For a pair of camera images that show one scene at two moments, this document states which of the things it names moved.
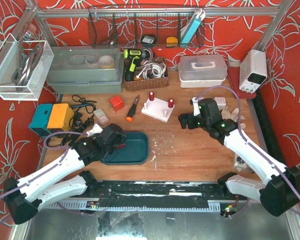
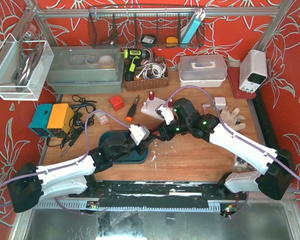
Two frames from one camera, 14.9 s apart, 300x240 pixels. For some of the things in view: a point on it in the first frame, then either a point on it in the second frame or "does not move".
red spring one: [151, 96] does not move
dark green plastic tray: [134, 151] does not move
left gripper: [114, 146] → [145, 141]
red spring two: [170, 103] does not move
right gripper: [190, 120] → [164, 128]
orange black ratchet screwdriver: [131, 112] does not move
